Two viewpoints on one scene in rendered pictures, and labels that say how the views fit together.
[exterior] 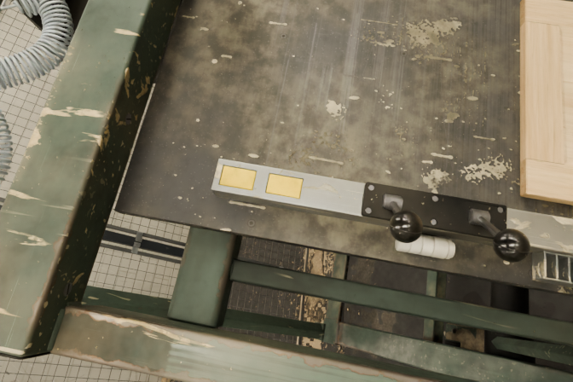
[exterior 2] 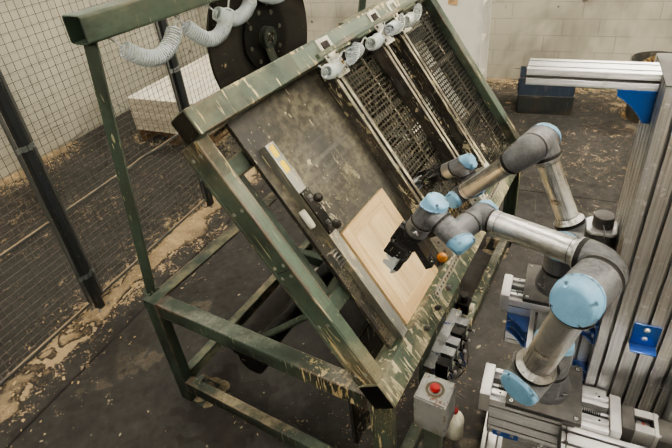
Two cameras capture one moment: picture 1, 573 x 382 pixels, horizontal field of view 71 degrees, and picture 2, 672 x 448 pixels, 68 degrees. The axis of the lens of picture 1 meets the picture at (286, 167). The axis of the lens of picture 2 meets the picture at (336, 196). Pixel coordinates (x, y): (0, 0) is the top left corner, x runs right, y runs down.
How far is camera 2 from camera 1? 1.43 m
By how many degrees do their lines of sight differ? 31
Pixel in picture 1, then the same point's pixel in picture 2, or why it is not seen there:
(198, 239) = (240, 157)
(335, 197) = (296, 182)
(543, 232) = (339, 242)
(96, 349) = (209, 153)
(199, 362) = (234, 183)
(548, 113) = (363, 221)
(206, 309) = not seen: hidden behind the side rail
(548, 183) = (349, 236)
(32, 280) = (215, 118)
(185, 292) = not seen: hidden behind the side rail
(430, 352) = (224, 324)
